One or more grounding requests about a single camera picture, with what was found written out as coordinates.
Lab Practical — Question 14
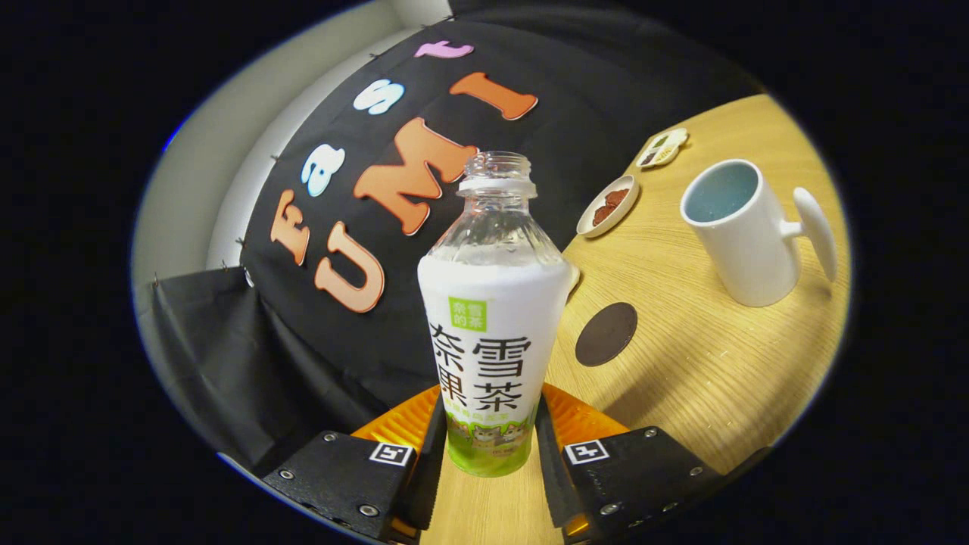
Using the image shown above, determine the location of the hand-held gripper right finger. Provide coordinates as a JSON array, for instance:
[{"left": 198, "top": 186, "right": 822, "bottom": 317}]
[{"left": 534, "top": 382, "right": 726, "bottom": 540}]

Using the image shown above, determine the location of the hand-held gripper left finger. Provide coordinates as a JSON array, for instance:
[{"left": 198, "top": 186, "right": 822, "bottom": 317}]
[{"left": 261, "top": 384, "right": 447, "bottom": 544}]

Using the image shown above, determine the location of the brown round coaster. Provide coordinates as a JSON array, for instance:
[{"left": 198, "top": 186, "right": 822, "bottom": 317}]
[{"left": 575, "top": 302, "right": 638, "bottom": 368}]

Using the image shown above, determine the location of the white green label juice bottle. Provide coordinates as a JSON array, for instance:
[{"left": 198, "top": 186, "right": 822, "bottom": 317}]
[{"left": 417, "top": 151, "right": 574, "bottom": 478}]

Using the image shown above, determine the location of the white cup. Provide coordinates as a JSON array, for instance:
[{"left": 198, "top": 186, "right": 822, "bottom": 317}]
[{"left": 679, "top": 158, "right": 839, "bottom": 308}]

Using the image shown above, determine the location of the wooden table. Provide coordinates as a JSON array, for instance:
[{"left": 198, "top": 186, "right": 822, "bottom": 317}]
[{"left": 420, "top": 92, "right": 852, "bottom": 545}]

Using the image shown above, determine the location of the black backdrop cloth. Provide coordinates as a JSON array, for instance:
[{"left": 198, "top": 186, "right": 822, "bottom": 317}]
[{"left": 148, "top": 0, "right": 765, "bottom": 474}]

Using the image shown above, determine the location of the white round plate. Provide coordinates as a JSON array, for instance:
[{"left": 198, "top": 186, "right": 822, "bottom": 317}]
[{"left": 576, "top": 174, "right": 641, "bottom": 239}]

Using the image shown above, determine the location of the white divided grain dish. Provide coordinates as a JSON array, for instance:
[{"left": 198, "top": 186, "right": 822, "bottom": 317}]
[{"left": 634, "top": 127, "right": 690, "bottom": 170}]

